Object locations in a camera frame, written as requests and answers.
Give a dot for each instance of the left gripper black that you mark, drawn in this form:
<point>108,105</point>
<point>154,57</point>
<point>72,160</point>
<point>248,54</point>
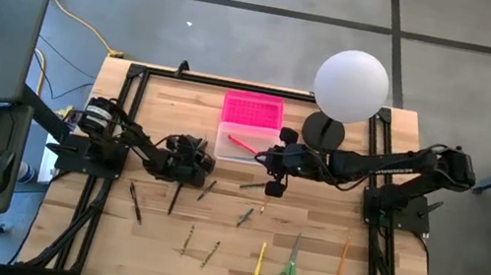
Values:
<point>186,162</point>

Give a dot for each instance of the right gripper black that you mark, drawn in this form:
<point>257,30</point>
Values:
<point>291,161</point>

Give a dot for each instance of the pink pen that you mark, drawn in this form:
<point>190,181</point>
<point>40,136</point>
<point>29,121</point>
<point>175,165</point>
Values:
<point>242,144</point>

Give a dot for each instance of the grey pencil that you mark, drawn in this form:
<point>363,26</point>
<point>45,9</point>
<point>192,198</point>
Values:
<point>237,157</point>

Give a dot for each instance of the dark green crayon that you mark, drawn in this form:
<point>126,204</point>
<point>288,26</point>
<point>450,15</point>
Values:
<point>244,217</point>
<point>251,186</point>
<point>206,190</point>

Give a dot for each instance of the black pen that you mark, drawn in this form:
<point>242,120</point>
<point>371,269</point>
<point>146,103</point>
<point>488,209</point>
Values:
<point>136,203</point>
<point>174,200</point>

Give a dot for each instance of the pink and clear pencil box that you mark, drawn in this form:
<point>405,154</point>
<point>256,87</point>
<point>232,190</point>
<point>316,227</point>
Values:
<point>252,109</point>

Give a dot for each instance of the yellow-green Crayola crayon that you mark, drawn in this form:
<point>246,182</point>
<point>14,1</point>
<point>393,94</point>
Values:
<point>209,255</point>
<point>186,240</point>

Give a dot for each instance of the orange pencil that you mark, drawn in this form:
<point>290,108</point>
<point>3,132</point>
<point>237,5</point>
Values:
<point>341,268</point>

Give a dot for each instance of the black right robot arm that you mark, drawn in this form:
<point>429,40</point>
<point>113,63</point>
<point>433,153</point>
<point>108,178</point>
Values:
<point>381,165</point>

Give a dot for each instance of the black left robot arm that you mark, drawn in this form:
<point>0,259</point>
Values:
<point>96,115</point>

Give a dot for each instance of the small black clamp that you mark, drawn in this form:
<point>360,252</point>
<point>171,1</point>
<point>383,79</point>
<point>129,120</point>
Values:
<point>182,68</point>

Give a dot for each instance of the white globe lamp black base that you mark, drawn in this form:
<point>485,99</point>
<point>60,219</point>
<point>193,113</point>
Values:
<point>351,85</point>

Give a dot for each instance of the white plastic bottle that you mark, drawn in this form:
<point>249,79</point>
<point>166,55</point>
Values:
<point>25,173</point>

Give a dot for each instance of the black aluminium table frame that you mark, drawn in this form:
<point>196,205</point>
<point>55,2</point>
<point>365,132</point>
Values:
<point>234,85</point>

